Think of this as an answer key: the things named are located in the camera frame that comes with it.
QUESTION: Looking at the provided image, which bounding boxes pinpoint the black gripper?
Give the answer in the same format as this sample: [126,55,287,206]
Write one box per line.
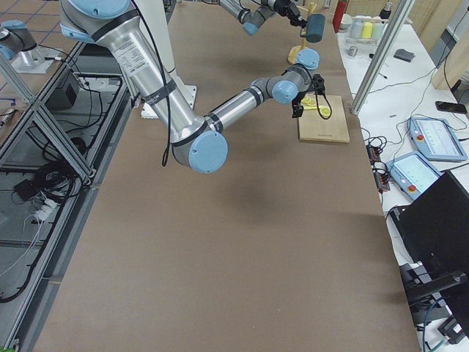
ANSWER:
[291,89,314,118]
[274,0,307,29]

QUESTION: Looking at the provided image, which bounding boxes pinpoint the dark teal mug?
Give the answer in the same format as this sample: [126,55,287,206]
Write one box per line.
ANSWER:
[300,13,325,43]

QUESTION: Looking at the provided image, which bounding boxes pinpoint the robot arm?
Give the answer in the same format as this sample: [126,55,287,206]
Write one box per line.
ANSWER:
[59,1,320,173]
[219,0,307,36]

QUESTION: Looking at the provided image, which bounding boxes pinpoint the wooden cup storage rack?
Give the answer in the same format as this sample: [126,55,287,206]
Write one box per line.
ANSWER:
[287,1,317,64]

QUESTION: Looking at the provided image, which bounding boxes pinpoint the grey cup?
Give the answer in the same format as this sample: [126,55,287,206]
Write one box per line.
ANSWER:
[350,19,363,39]

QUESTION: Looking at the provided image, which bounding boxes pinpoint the small metal cup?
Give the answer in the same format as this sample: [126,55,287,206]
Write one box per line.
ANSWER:
[347,46,358,57]

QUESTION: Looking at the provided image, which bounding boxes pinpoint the yellow cup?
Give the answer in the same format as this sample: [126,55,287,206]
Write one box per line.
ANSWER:
[361,21,373,40]

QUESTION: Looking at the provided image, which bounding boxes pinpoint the light blue cup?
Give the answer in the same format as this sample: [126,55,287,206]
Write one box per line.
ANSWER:
[371,22,385,42]

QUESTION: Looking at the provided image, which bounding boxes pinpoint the wooden cutting board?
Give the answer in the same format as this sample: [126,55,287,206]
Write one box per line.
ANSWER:
[298,93,350,143]

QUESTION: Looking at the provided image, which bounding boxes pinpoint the red cylinder container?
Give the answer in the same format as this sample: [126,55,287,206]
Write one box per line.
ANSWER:
[333,0,348,33]

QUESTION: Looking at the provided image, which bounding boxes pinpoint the small black square device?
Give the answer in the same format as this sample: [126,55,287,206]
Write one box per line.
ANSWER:
[394,48,415,62]

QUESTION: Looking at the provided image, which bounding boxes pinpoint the teach pendant tablet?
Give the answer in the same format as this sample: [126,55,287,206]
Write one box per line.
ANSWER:
[409,117,468,162]
[386,151,442,200]

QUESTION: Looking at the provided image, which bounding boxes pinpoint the black smartphone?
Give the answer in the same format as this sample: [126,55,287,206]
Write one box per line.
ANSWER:
[435,100,468,114]

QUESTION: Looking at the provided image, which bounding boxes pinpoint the black monitor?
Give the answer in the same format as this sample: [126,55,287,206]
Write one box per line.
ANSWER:
[391,171,468,334]

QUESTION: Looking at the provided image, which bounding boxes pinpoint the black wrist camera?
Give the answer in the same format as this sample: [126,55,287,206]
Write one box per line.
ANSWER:
[311,74,325,95]

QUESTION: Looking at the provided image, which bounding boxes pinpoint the aluminium frame post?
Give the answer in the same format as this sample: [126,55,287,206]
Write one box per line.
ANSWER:
[350,0,416,116]

